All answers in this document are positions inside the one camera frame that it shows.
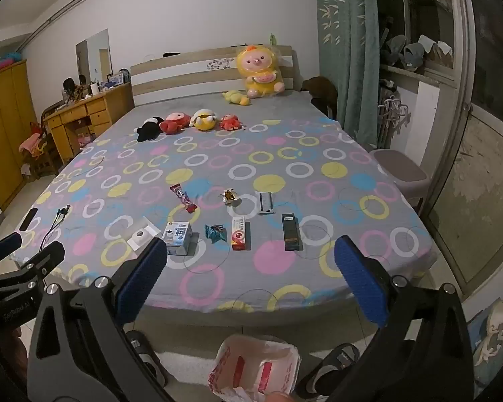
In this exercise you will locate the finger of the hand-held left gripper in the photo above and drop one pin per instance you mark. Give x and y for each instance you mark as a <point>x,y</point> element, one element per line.
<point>46,257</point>
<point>6,245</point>

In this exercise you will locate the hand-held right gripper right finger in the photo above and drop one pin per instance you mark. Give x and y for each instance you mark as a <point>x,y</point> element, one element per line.
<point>360,284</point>

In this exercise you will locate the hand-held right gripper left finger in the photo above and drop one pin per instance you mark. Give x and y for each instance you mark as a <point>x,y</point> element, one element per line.
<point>144,276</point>

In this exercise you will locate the white square box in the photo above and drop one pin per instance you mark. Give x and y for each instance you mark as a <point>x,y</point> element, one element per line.
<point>140,234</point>

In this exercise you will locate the blue white milk carton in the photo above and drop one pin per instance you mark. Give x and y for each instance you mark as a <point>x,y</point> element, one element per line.
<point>178,238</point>

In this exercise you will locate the dark long box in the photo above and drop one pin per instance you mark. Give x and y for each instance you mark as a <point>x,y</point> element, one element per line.
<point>290,231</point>

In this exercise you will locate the white red-print plastic bag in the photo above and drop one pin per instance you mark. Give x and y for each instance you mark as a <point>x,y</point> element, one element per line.
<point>226,356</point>

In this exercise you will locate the white grey box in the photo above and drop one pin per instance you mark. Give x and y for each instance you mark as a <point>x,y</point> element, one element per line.
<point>265,203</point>

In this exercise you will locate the person's left forearm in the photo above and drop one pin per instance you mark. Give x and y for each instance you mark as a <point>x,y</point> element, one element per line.
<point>12,360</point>

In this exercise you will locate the black phone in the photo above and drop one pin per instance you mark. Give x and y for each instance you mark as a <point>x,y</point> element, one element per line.
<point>28,219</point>

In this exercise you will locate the black slipper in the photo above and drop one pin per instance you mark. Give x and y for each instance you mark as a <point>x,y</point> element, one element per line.
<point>331,368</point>
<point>144,356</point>

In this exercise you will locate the blue snack packet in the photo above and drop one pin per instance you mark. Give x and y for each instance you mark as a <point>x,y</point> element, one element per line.
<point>215,233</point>

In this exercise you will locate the red snack stick packet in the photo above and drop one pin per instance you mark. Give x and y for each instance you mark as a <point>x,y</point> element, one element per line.
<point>183,198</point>

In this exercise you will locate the chair with pink clothes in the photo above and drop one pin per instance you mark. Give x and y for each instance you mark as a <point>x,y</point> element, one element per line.
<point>33,144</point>

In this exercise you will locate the red white medicine box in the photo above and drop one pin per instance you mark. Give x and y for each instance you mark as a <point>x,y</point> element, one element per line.
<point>239,233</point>

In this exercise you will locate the yellow wooden wardrobe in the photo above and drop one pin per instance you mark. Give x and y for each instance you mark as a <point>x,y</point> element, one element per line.
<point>4,134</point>

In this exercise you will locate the gold candy wrapper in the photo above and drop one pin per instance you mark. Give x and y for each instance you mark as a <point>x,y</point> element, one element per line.
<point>229,196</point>

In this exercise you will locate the pink stool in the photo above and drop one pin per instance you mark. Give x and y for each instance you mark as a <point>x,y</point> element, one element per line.
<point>402,171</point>

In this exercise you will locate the blue white patterned board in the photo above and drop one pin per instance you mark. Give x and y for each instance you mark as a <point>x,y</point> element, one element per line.
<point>494,335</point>

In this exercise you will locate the black white plush toy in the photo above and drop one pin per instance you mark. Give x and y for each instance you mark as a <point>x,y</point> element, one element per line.
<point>149,128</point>

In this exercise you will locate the bed with circle-print sheet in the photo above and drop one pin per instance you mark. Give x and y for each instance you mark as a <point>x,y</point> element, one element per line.
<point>234,155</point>

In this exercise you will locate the wooden dresser desk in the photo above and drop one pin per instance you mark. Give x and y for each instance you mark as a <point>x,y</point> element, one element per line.
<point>92,109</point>

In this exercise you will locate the large red plush toy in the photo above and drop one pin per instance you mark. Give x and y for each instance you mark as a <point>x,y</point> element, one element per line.
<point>175,122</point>

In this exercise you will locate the yellow white plush toy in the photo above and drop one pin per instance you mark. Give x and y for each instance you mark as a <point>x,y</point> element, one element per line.
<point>204,119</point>

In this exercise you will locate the black round desk fan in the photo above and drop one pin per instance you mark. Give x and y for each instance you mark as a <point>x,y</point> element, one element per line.
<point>69,86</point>

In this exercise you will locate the small red plush toy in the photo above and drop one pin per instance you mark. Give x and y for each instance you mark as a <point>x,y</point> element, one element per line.
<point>230,122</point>

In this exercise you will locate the bundle of clothes hangers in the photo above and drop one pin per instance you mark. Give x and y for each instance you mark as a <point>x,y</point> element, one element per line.
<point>392,106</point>

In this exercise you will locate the pink blue fluffy bundle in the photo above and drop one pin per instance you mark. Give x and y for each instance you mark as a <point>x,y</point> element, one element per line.
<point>4,62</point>

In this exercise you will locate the brown plush toy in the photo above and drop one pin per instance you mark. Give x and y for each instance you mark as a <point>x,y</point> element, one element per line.
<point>320,90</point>

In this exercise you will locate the yellow green plush toy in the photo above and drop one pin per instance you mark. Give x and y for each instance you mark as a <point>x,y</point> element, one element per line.
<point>237,97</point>

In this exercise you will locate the wooden striped headboard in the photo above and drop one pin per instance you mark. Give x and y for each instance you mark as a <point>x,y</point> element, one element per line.
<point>184,75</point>

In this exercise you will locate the black item on headboard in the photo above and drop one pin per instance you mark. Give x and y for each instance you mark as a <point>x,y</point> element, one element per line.
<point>169,55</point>

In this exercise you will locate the grey cap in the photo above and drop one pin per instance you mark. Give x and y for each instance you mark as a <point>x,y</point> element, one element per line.
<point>396,46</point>
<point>415,56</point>

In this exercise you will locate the green leaf-print curtain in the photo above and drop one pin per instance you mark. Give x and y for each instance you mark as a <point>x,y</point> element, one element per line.
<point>348,50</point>

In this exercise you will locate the big yellow pig plush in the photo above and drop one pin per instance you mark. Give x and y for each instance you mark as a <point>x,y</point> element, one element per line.
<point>260,71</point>

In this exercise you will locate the green bottle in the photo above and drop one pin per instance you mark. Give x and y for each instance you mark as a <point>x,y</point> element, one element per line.
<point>272,39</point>

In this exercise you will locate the photo frame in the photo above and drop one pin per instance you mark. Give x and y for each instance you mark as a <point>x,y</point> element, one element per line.
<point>116,78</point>

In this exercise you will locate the wall mirror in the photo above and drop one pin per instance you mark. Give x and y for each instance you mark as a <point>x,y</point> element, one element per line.
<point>94,56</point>

